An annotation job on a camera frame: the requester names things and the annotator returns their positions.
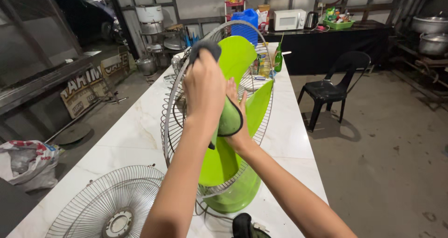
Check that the black plastic chair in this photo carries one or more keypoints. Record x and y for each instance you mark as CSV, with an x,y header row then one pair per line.
x,y
325,91

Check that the person's left hand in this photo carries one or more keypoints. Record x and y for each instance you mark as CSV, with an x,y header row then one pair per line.
x,y
204,91

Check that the blue plastic water jug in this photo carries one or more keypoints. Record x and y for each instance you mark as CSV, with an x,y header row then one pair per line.
x,y
245,24

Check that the round metal base with pole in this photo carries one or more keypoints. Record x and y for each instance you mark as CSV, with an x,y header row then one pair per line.
x,y
71,133

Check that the printed sign board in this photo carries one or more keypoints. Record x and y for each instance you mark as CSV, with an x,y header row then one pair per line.
x,y
84,91

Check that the steel stovetop kettle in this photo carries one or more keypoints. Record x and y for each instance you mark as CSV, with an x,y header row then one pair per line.
x,y
147,66

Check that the red and white small rack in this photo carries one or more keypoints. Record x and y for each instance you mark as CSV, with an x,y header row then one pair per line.
x,y
233,3

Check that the person's left fingers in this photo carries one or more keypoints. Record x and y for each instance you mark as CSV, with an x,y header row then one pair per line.
x,y
207,55

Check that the black draped counter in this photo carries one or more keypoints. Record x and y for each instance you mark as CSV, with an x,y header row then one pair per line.
x,y
325,48

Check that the steel electric kettle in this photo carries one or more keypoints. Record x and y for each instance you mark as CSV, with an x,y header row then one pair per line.
x,y
310,20

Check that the person's right fingers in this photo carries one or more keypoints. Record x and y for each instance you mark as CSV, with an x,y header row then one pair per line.
x,y
231,89

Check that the green tray with packets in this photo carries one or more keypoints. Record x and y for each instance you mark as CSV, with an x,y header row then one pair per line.
x,y
337,24

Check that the orange and white packet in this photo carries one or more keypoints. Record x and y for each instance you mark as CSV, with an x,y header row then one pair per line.
x,y
263,16

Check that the dark parked car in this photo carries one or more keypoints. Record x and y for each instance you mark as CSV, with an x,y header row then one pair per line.
x,y
80,13

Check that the large aluminium pot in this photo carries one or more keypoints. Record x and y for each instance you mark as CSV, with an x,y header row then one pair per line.
x,y
434,44
430,25

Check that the white rice cooker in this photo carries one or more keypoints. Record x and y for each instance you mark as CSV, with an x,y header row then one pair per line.
x,y
149,13

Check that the metal shelf with cookware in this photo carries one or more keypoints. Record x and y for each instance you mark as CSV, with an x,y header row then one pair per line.
x,y
155,38

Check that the glass display cabinet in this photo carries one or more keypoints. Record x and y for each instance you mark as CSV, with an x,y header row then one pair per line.
x,y
35,55

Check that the white plastic sack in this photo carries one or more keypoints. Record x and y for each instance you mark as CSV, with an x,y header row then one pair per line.
x,y
28,164

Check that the metal pot stand rack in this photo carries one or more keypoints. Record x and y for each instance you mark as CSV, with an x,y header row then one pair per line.
x,y
420,64

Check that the green plastic fan blade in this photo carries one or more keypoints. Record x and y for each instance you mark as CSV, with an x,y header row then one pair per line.
x,y
238,55

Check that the green glass bottle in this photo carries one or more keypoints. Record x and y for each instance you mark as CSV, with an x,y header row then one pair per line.
x,y
278,61

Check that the gray cleaning cloth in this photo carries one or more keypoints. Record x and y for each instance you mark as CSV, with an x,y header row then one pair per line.
x,y
231,120

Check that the person's right hand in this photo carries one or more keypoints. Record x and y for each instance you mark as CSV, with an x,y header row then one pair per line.
x,y
241,140

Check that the white microwave oven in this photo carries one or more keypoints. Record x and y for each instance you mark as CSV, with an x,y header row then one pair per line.
x,y
285,20

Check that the green fan motor housing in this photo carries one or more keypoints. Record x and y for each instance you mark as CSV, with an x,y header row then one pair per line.
x,y
238,196

